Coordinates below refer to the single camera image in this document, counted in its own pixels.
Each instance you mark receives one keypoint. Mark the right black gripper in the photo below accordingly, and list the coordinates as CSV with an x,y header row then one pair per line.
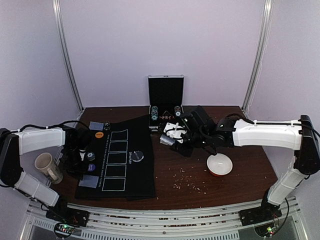
x,y
184,144

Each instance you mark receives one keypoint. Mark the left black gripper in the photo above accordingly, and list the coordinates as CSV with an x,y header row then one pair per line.
x,y
72,172

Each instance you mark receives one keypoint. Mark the grey playing card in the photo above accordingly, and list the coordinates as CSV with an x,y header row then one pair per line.
x,y
96,126
89,181

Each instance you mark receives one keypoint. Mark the deck of grey cards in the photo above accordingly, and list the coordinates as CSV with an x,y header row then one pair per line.
x,y
166,140

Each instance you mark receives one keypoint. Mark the black poker mat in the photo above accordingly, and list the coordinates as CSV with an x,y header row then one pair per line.
x,y
119,176

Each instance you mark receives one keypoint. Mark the orange big blind button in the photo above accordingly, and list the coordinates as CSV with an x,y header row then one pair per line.
x,y
99,135

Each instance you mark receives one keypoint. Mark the purple small blind button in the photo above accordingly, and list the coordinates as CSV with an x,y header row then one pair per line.
x,y
91,167

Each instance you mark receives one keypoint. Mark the poker chip stack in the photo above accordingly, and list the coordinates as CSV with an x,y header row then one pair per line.
x,y
106,126

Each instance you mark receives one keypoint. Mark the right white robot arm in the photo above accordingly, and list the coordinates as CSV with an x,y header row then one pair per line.
x,y
298,135

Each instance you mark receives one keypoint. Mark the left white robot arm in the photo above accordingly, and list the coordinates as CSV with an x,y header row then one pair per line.
x,y
14,144

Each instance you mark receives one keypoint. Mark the beige mug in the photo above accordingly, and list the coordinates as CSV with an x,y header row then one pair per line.
x,y
46,164

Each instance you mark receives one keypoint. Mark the right chip stack in case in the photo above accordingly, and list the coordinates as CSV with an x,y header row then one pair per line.
x,y
177,111

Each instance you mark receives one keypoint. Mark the chip stack in case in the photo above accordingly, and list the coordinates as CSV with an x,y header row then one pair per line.
x,y
177,111
154,114

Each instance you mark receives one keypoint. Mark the white and orange bowl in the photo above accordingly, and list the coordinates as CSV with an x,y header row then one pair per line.
x,y
219,165

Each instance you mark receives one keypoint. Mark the left chip stack in case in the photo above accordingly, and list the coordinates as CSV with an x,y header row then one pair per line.
x,y
154,114

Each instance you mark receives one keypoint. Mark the aluminium poker case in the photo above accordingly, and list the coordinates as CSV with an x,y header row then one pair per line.
x,y
165,92

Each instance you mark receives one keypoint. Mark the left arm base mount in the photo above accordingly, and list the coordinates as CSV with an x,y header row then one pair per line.
x,y
68,222

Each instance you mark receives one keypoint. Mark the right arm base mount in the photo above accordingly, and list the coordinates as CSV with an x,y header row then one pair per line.
x,y
260,217

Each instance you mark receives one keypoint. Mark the right aluminium frame post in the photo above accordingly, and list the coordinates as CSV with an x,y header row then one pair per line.
x,y
257,64

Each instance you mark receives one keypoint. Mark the aluminium frame post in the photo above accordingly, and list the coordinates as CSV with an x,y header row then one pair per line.
x,y
257,64
66,57

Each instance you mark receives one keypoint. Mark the left aluminium frame post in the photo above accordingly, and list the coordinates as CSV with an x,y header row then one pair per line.
x,y
66,57

